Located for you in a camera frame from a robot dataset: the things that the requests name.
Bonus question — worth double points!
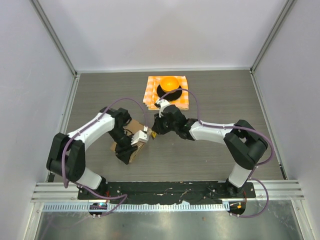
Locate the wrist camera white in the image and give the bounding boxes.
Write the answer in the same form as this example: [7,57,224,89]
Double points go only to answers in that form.
[131,130,149,146]
[154,99,171,118]

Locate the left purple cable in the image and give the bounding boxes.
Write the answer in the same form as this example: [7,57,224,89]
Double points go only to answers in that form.
[61,97,150,217]

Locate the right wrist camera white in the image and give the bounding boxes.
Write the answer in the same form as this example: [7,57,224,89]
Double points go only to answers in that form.
[154,99,171,118]

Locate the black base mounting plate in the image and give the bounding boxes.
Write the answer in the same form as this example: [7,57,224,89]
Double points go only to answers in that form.
[77,180,256,204]

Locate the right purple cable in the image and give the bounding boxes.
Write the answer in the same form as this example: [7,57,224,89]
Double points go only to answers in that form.
[156,88,276,218]

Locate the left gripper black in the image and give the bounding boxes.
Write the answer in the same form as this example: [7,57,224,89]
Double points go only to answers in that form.
[107,128,138,165]

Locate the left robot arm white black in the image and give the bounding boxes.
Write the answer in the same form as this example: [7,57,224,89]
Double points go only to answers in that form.
[46,107,138,200]

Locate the purple cable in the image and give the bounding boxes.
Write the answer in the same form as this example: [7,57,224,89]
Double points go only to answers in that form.
[156,88,276,218]
[61,97,150,217]

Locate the aluminium frame rail front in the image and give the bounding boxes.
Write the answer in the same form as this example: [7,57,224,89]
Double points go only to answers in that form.
[31,180,305,203]

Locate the brown cardboard express box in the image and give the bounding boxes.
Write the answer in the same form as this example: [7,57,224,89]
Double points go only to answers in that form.
[109,119,148,157]

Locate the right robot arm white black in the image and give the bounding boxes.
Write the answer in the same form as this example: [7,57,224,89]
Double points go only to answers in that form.
[151,100,269,198]

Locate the orange bowl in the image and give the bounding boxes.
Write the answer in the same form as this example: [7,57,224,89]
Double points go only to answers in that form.
[160,76,180,93]

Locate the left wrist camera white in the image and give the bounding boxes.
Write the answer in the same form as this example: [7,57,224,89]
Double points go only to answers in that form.
[131,130,149,146]

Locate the white slotted cable duct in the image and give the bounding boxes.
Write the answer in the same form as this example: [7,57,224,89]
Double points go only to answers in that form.
[42,201,230,213]

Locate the orange checkered cloth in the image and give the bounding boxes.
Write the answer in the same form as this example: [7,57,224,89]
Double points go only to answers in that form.
[142,75,189,110]

